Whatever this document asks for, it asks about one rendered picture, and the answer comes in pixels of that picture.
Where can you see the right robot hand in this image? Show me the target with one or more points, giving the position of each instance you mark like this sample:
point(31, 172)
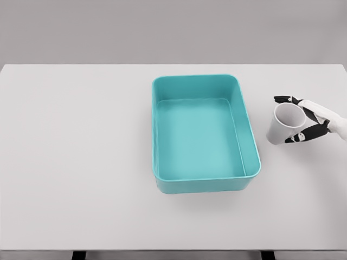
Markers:
point(320, 112)

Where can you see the white paper cup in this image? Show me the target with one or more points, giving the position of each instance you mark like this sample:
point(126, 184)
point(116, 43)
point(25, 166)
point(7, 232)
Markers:
point(284, 122)

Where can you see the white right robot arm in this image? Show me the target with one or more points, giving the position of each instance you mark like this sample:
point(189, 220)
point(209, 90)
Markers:
point(343, 126)

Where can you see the teal plastic basket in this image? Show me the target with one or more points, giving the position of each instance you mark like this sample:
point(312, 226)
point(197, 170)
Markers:
point(202, 135)

